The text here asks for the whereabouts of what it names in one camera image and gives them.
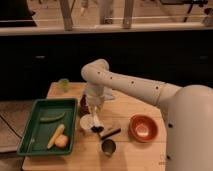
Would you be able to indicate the wooden block with black strip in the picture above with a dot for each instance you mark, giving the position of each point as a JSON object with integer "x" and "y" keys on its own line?
{"x": 109, "y": 131}

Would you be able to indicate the orange fruit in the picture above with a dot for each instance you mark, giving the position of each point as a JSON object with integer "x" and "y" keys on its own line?
{"x": 61, "y": 141}

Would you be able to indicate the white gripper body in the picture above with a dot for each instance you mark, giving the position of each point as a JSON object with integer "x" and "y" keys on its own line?
{"x": 95, "y": 99}

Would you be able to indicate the white handled black brush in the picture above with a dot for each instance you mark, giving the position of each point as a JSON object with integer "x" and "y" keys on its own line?
{"x": 97, "y": 125}

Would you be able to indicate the blue cloth right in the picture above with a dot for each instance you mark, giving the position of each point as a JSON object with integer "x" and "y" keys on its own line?
{"x": 108, "y": 94}

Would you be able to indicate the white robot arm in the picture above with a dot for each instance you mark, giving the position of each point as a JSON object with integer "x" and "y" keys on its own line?
{"x": 188, "y": 113}

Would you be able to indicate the green cucumber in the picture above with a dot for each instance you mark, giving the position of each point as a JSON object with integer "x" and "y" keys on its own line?
{"x": 52, "y": 118}

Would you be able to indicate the small metal cup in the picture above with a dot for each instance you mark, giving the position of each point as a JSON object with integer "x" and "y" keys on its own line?
{"x": 108, "y": 147}

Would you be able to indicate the green plastic tray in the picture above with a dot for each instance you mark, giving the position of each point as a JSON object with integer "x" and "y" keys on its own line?
{"x": 37, "y": 135}

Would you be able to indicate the white paper cup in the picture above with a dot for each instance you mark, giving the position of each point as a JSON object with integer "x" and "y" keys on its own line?
{"x": 87, "y": 123}

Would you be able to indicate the red orange bowl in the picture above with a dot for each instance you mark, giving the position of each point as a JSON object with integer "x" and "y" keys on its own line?
{"x": 142, "y": 128}

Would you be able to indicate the green translucent cup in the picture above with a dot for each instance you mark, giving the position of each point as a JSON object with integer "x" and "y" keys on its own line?
{"x": 63, "y": 85}

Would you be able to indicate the dark maroon bowl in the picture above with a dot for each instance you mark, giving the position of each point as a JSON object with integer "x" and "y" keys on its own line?
{"x": 83, "y": 106}

